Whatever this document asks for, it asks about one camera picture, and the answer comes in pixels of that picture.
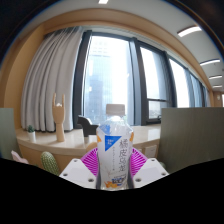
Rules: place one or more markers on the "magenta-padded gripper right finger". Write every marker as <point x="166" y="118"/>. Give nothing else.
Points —
<point x="150" y="171"/>

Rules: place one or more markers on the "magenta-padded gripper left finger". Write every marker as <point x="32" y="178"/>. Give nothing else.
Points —
<point x="77" y="171"/>

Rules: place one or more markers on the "clear plastic drink bottle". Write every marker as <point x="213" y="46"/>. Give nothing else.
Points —
<point x="115" y="150"/>

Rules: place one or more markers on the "tall green ceramic cactus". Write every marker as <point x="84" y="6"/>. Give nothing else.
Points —
<point x="50" y="163"/>

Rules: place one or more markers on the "black wooden horse figure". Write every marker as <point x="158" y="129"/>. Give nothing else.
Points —
<point x="87" y="126"/>

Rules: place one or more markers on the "grey-green desk divider panel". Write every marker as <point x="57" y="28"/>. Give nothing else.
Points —
<point x="8" y="133"/>
<point x="193" y="136"/>

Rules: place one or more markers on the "wooden hand model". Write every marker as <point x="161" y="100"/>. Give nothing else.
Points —
<point x="59" y="116"/>

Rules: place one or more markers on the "grey-white curtain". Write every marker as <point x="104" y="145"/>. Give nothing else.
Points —
<point x="50" y="83"/>

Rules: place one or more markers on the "dark-framed window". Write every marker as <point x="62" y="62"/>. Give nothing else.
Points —
<point x="110" y="76"/>

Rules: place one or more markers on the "white wall socket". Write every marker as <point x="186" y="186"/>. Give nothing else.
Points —
<point x="150" y="151"/>

